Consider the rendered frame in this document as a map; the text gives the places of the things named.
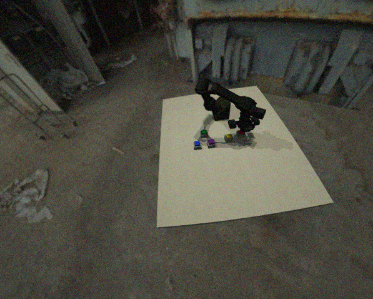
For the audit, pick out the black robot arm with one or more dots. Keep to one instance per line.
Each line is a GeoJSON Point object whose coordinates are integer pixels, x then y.
{"type": "Point", "coordinates": [245, 104]}

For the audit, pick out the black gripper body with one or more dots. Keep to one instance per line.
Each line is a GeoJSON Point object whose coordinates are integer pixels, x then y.
{"type": "Point", "coordinates": [233, 124]}

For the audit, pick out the green button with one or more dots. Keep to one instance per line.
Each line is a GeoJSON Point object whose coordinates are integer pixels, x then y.
{"type": "Point", "coordinates": [204, 133]}

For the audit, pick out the purple button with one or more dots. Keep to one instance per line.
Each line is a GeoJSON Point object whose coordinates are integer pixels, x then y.
{"type": "Point", "coordinates": [211, 143]}

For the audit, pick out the blue button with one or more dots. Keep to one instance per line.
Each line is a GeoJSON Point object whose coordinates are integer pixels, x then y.
{"type": "Point", "coordinates": [197, 145]}

